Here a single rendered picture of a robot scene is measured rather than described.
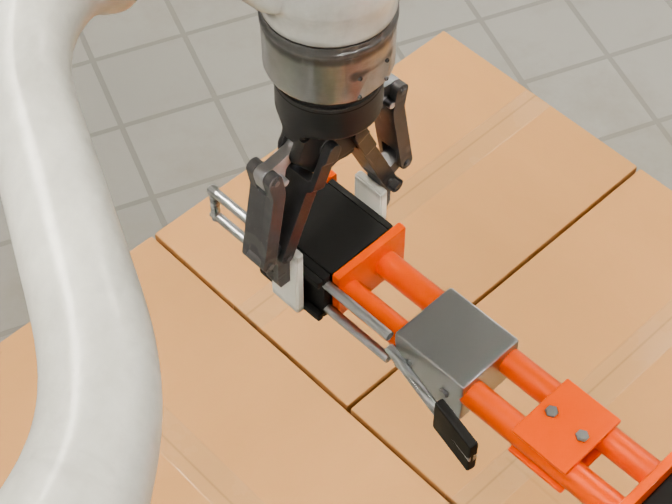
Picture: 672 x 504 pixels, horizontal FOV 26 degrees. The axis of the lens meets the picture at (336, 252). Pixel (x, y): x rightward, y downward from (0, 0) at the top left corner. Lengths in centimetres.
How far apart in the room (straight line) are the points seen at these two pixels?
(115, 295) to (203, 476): 113
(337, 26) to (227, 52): 220
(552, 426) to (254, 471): 86
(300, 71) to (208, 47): 217
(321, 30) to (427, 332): 28
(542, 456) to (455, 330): 12
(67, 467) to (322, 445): 119
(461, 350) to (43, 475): 45
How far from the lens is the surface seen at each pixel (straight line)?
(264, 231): 103
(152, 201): 283
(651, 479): 102
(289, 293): 112
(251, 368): 194
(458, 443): 104
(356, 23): 89
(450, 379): 106
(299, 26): 90
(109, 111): 300
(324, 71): 92
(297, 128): 98
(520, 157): 218
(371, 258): 111
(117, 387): 72
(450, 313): 109
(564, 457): 103
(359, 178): 113
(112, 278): 75
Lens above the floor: 217
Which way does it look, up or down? 53 degrees down
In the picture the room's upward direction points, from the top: straight up
